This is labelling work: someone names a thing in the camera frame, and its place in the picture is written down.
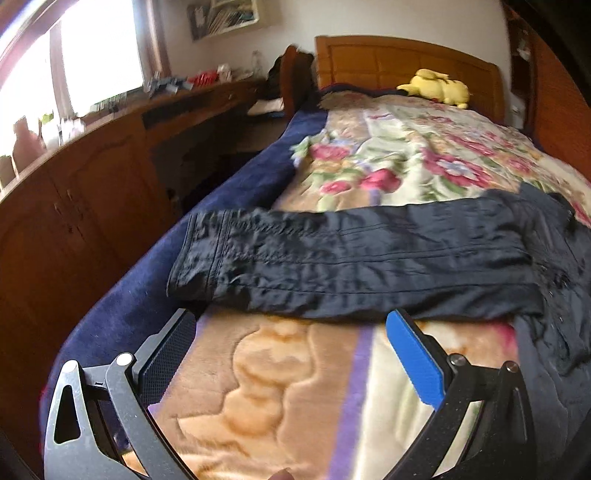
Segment wooden chair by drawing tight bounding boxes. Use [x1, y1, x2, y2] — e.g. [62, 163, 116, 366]
[265, 45, 319, 121]

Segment wooden wardrobe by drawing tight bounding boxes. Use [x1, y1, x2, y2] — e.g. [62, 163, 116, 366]
[503, 0, 591, 185]

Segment wooden desk with cabinet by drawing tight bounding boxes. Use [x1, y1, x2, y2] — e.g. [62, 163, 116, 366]
[0, 76, 278, 480]

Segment yellow plush toy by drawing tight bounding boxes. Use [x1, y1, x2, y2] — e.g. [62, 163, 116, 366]
[397, 68, 472, 109]

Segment black pants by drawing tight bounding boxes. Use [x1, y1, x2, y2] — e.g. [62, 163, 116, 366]
[166, 187, 591, 444]

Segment white cloth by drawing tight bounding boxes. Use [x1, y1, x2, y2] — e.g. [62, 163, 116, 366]
[247, 98, 285, 116]

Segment wooden headboard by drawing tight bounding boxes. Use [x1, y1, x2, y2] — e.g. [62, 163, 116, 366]
[315, 36, 506, 123]

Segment navy blue blanket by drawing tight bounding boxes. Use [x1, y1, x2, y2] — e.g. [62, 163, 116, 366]
[39, 83, 333, 462]

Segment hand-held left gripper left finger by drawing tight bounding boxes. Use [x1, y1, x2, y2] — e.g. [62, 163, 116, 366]
[44, 308, 199, 480]

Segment window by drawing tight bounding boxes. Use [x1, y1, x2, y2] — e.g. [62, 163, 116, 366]
[0, 0, 160, 185]

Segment floral blanket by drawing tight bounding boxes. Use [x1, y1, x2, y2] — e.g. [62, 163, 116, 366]
[124, 90, 591, 480]

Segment black bag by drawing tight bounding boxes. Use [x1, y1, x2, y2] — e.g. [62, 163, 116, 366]
[267, 52, 317, 104]

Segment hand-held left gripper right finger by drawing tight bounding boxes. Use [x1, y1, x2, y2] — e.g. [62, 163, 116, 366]
[383, 308, 532, 480]

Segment wall shelf with books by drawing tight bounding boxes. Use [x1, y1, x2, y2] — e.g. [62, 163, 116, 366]
[187, 0, 262, 41]

